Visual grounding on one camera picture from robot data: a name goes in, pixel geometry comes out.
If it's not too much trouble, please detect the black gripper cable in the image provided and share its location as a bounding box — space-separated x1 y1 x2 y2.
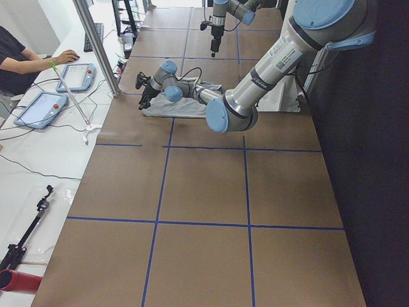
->
177 67 203 84

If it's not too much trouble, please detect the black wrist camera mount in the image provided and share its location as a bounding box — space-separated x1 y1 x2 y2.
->
200 20 212 31
135 72 151 90

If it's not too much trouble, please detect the black tripod stick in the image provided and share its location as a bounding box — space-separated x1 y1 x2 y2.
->
0 184 54 272

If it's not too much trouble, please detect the red cylinder object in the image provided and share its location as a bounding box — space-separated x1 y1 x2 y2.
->
1 269 42 294

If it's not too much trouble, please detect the person in black shirt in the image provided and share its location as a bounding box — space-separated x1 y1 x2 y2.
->
1 27 79 95

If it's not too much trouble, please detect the blue teach pendant far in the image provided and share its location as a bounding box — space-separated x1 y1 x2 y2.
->
61 63 96 92

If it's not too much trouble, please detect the blue white striped polo shirt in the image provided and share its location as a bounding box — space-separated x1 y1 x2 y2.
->
142 93 206 118

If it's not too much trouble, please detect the metal rod with green tip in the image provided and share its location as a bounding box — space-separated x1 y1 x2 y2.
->
50 61 102 145

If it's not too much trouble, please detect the blue teach pendant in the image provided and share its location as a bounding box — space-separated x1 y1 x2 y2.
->
13 91 68 129
61 63 96 92

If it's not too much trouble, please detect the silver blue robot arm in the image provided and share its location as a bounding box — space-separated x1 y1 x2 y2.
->
200 0 277 58
135 1 378 133

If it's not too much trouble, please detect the blue teach pendant near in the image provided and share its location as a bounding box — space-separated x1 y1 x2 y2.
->
13 91 68 129

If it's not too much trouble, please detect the aluminium frame post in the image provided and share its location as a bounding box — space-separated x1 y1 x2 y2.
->
73 0 120 97

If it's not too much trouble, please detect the black cable on white table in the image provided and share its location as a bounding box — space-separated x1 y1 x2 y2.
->
0 73 112 182

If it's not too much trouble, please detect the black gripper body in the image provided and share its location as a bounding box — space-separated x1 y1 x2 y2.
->
210 25 224 53
140 84 158 106

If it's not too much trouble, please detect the black keyboard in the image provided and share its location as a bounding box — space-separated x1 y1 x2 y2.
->
83 22 105 53

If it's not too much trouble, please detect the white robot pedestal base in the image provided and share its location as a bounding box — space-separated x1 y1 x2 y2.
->
257 76 300 113

